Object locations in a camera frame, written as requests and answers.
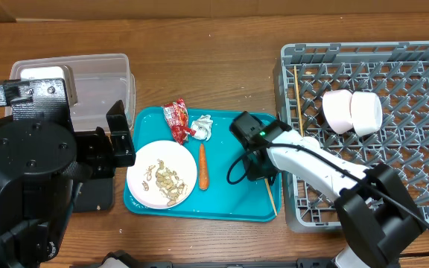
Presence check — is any teal serving tray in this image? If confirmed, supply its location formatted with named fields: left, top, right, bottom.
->
left=124, top=107, right=282, bottom=222

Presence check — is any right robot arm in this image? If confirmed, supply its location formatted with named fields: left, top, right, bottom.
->
left=229, top=111, right=427, bottom=267

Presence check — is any white cup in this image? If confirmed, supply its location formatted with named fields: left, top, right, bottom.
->
left=303, top=136, right=321, bottom=148

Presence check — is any white tissue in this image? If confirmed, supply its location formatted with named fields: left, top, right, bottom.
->
left=190, top=115, right=213, bottom=141

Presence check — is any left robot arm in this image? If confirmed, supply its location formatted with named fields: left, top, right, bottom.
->
left=0, top=101, right=136, bottom=267

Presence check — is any orange carrot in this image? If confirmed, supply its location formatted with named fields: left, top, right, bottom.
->
left=198, top=144, right=209, bottom=191

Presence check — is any wooden chopstick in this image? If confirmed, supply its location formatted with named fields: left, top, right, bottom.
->
left=293, top=66, right=305, bottom=137
left=264, top=178, right=278, bottom=217

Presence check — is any clear plastic storage bin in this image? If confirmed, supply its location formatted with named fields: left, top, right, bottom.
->
left=10, top=54, right=136, bottom=132

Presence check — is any grey dishwasher rack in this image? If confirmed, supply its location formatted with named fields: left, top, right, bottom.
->
left=273, top=41, right=429, bottom=222

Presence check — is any red snack wrapper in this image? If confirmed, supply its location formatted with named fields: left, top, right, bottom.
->
left=162, top=98, right=196, bottom=145

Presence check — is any black plastic tray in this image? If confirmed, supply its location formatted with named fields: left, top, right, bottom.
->
left=74, top=178, right=115, bottom=213

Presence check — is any white plate with peanut shells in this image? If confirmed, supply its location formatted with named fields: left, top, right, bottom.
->
left=127, top=141, right=197, bottom=209

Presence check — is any pink-rimmed white bowl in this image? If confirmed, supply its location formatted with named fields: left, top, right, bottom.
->
left=322, top=89, right=353, bottom=134

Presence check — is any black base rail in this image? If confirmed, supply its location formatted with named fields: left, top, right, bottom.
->
left=70, top=250, right=336, bottom=268

